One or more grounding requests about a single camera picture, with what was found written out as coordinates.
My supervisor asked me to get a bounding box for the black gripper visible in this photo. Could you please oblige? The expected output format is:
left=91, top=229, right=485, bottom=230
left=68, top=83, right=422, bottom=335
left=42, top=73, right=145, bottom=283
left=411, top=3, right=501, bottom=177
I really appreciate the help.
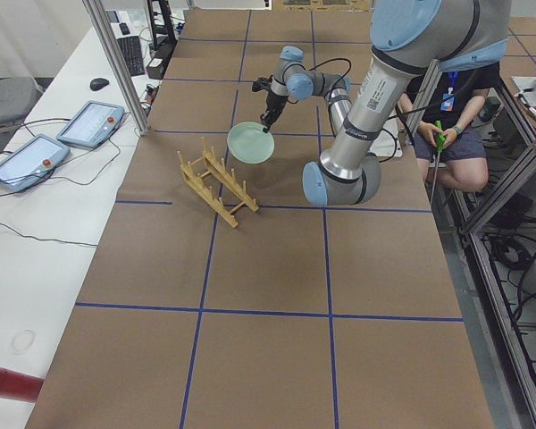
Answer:
left=260, top=91, right=288, bottom=133

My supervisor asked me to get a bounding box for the light green ceramic plate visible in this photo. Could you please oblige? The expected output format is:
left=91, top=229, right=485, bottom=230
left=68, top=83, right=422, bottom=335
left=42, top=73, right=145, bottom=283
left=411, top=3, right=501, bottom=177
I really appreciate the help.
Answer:
left=227, top=122, right=274, bottom=164

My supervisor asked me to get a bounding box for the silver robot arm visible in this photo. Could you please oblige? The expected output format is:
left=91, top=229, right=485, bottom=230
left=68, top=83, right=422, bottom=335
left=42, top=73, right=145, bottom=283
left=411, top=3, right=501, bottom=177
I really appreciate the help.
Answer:
left=252, top=0, right=511, bottom=206

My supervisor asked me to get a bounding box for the wooden plate rack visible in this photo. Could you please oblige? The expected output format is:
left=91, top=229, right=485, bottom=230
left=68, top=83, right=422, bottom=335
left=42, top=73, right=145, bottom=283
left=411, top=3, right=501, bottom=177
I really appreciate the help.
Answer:
left=177, top=139, right=260, bottom=228

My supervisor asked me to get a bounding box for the black keyboard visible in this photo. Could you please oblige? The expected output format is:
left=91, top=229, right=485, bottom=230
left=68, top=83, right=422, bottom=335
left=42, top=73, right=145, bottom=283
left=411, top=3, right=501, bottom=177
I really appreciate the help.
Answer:
left=116, top=36, right=145, bottom=76

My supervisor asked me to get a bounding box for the far grey teach pendant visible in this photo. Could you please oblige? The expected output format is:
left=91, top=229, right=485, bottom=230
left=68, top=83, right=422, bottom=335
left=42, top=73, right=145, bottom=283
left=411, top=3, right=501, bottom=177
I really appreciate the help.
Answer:
left=56, top=100, right=125, bottom=148

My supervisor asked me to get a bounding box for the grey teach pendant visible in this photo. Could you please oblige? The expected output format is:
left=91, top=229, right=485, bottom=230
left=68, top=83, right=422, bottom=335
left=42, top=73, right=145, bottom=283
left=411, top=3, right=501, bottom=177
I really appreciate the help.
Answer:
left=0, top=134, right=70, bottom=191
left=56, top=100, right=125, bottom=148

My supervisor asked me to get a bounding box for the black computer mouse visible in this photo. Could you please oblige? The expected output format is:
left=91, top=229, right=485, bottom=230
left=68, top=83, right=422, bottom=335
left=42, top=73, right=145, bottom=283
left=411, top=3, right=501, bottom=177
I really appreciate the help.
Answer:
left=89, top=78, right=109, bottom=92

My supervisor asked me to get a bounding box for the seated person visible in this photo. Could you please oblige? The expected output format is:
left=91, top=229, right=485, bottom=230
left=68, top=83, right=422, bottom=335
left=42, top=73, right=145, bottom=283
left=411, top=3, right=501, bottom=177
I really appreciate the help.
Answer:
left=414, top=62, right=500, bottom=192

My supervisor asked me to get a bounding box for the brown paper table cover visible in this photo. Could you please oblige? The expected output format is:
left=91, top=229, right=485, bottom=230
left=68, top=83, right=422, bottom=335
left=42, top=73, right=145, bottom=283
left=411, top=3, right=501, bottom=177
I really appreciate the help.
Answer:
left=28, top=10, right=493, bottom=428

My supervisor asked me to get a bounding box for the near grey teach pendant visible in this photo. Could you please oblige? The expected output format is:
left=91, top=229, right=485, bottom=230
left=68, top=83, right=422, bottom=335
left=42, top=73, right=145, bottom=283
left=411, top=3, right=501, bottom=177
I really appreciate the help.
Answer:
left=0, top=134, right=70, bottom=191

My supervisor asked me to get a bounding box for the grey office chair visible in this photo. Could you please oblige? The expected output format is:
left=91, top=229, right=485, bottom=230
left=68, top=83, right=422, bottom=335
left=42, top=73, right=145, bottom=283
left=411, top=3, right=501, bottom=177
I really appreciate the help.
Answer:
left=0, top=77, right=41, bottom=152

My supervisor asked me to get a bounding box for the red cylinder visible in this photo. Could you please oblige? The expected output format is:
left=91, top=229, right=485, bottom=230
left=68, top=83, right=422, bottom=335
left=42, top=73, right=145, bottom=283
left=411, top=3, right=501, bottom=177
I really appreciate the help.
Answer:
left=0, top=367, right=44, bottom=403

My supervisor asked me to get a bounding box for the aluminium frame post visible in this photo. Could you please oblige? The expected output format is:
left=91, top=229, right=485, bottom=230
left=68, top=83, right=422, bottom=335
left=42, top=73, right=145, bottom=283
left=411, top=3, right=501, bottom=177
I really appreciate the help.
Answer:
left=82, top=0, right=149, bottom=136

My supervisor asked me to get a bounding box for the green handled stick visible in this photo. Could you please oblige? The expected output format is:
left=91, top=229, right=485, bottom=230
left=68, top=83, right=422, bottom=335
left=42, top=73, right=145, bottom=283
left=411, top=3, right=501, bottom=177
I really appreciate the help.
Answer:
left=429, top=132, right=446, bottom=206

